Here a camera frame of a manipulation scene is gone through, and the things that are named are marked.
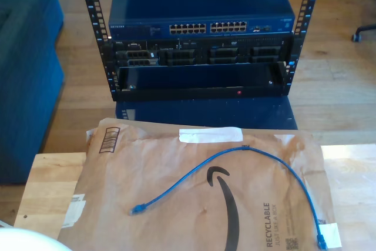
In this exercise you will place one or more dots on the black rack server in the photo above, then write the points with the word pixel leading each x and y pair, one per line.
pixel 182 54

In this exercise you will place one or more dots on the black rack frame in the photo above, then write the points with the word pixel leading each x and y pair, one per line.
pixel 105 57

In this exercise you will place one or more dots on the blue sofa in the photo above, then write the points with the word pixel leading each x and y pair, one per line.
pixel 26 86

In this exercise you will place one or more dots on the brown paper mailer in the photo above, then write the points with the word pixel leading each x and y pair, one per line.
pixel 147 174

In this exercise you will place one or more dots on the black office chair base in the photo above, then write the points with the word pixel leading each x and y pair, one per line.
pixel 364 28

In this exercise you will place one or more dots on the glossy blue base panel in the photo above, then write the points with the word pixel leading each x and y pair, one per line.
pixel 205 113

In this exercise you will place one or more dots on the black open rack tray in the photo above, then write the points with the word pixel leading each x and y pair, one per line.
pixel 191 92

